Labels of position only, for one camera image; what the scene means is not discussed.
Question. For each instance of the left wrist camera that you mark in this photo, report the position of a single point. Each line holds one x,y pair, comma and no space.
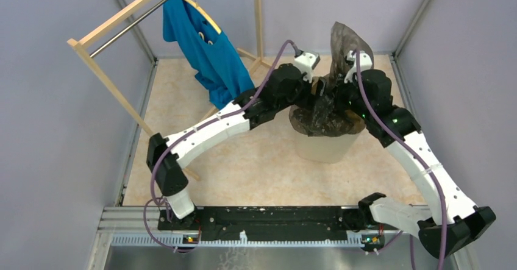
306,62

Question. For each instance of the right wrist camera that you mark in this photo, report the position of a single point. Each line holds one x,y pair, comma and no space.
357,60

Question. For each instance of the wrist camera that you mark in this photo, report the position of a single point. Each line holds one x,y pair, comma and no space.
306,62
357,60

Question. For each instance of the blue t-shirt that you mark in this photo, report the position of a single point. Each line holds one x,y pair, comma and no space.
220,69

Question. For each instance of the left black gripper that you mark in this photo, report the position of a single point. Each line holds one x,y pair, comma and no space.
312,100

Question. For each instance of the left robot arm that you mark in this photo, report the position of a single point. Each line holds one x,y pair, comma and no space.
288,85

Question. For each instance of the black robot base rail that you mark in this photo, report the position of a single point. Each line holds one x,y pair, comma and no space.
272,224

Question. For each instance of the cream plastic trash bin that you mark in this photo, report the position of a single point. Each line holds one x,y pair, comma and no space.
327,142

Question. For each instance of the wooden clothes hanger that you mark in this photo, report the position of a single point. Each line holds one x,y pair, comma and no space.
205,15

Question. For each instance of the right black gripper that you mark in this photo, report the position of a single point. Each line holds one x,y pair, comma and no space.
338,92

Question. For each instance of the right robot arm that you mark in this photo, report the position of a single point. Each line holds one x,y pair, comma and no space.
451,219

